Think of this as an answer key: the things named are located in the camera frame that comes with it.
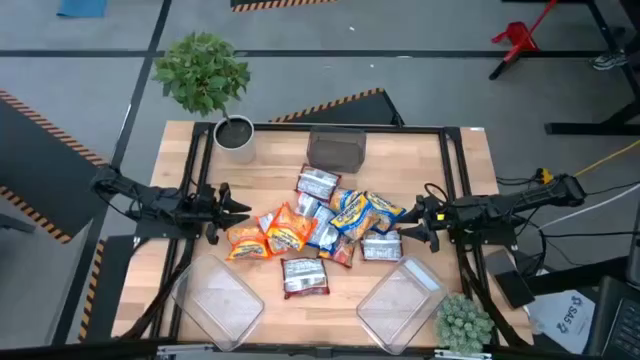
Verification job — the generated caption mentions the orange Maruchan noodle pack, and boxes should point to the orange Maruchan noodle pack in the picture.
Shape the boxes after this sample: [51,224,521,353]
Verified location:
[225,224,274,262]
[255,209,279,234]
[264,201,319,254]
[317,233,357,269]

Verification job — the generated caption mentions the grey translucent plastic bin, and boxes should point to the grey translucent plastic bin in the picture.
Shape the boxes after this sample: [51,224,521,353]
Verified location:
[305,124,368,175]

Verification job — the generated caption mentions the blue Maruchan noodle pack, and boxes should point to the blue Maruchan noodle pack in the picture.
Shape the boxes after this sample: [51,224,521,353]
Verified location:
[328,187,364,214]
[329,192,381,241]
[305,204,341,251]
[294,192,321,219]
[364,191,407,234]

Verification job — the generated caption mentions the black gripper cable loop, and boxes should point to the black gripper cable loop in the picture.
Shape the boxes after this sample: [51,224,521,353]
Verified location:
[423,182,451,204]

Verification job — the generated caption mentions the blue mat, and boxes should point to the blue mat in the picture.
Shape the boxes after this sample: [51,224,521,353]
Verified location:
[56,0,109,19]

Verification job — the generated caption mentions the red metal stand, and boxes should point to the red metal stand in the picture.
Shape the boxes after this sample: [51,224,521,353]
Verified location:
[490,0,559,64]

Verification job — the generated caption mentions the white cable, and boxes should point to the white cable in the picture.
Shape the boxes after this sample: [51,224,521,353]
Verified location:
[537,183,640,230]

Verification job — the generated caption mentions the green plant in white pot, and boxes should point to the green plant in white pot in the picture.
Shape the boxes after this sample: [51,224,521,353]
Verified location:
[151,31,257,165]

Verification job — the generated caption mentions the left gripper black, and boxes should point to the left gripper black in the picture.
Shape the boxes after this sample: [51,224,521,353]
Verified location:
[191,182,253,246]

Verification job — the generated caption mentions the black mat with hazard stripes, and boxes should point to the black mat with hazard stripes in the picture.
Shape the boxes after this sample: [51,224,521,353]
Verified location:
[0,88,109,245]
[77,234,136,344]
[269,87,405,127]
[229,0,339,14]

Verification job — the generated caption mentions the pale green succulent plant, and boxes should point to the pale green succulent plant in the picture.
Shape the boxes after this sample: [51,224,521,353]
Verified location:
[434,293,496,356]

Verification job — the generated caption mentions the yellow cable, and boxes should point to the yellow cable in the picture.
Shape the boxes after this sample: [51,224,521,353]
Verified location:
[573,138,640,177]

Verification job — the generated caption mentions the red Maruchan noodle pack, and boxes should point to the red Maruchan noodle pack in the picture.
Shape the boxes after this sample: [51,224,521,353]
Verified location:
[359,228,404,263]
[279,256,331,300]
[294,163,343,203]

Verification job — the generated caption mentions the person's shoe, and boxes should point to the person's shoe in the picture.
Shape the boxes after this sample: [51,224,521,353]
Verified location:
[589,49,629,71]

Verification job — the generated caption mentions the black laptop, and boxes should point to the black laptop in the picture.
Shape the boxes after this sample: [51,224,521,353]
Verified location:
[584,274,640,357]

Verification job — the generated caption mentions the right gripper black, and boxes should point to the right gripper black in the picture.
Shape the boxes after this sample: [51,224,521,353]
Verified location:
[398,195,454,252]

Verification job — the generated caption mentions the clear plastic bin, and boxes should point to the clear plastic bin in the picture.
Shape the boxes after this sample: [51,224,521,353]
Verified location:
[355,255,449,355]
[171,253,266,352]

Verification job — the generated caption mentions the black desk frame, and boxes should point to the black desk frame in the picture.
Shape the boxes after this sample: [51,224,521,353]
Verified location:
[488,0,640,137]

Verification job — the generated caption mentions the black flat box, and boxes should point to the black flat box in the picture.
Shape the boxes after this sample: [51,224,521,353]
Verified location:
[483,248,536,310]

